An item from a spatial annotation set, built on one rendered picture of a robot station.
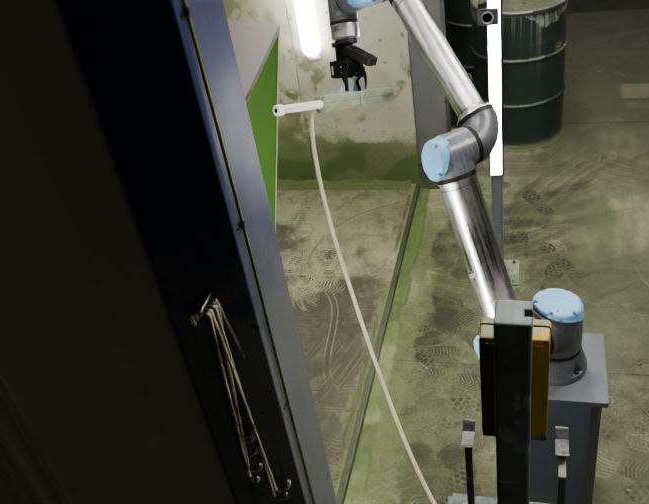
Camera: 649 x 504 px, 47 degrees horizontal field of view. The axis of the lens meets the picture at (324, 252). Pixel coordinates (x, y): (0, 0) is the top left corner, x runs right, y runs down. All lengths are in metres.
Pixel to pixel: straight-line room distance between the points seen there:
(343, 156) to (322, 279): 0.96
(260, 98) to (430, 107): 1.82
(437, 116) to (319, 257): 1.05
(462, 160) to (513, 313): 0.98
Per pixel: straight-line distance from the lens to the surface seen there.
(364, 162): 4.59
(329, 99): 2.31
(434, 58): 2.31
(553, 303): 2.37
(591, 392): 2.49
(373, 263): 3.99
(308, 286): 3.91
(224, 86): 1.29
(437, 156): 2.13
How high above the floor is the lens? 2.46
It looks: 36 degrees down
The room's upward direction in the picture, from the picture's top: 10 degrees counter-clockwise
